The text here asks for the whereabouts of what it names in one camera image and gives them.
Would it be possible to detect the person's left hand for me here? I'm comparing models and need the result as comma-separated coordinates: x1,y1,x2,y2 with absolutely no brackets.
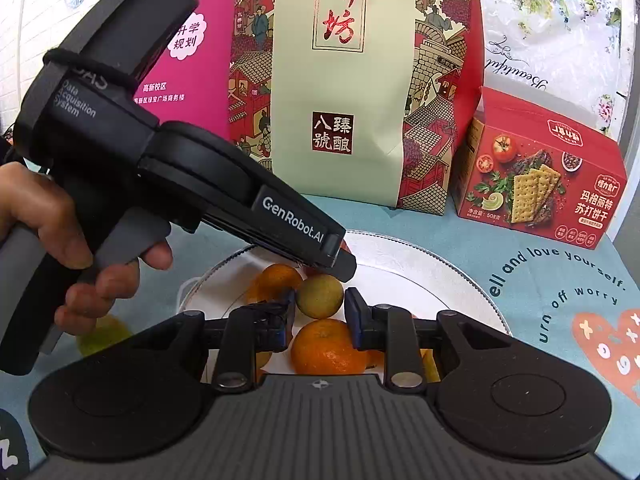
0,162,174,334

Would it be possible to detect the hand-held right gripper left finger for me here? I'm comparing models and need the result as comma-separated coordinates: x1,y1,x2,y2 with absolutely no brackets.
120,287,298,393

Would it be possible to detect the white floral bag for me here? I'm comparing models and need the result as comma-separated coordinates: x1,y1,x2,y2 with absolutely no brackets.
472,0,626,143

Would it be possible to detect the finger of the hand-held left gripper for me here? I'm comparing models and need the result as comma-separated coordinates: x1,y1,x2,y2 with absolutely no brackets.
202,212,359,283

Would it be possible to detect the brown longan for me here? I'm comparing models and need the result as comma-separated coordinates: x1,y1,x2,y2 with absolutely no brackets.
295,274,346,320

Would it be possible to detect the small green fruit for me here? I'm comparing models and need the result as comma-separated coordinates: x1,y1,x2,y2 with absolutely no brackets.
75,315,133,358

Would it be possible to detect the pink tote bag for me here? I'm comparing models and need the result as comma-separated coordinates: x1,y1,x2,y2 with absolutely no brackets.
122,0,242,134

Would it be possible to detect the red cracker box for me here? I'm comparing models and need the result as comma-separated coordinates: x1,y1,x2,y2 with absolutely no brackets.
450,85,628,252

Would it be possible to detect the white ceramic plate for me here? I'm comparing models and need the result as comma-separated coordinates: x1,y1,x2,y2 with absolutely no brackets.
177,230,513,386

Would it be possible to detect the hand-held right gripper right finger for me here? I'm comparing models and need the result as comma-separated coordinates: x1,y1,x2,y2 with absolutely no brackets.
344,287,518,391

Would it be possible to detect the red patterned paper bag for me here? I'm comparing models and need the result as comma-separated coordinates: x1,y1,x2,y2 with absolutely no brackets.
227,0,488,217

